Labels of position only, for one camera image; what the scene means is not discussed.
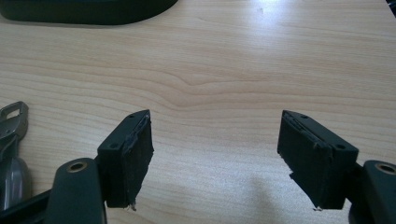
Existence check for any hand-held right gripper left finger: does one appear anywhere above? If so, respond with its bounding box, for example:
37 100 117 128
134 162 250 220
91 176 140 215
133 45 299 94
96 109 155 212

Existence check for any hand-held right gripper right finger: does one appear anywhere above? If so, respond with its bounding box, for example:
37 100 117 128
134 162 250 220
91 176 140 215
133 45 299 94
276 109 360 212

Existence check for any black curved object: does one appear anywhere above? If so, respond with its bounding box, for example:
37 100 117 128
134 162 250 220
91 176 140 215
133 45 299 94
0 0 179 26

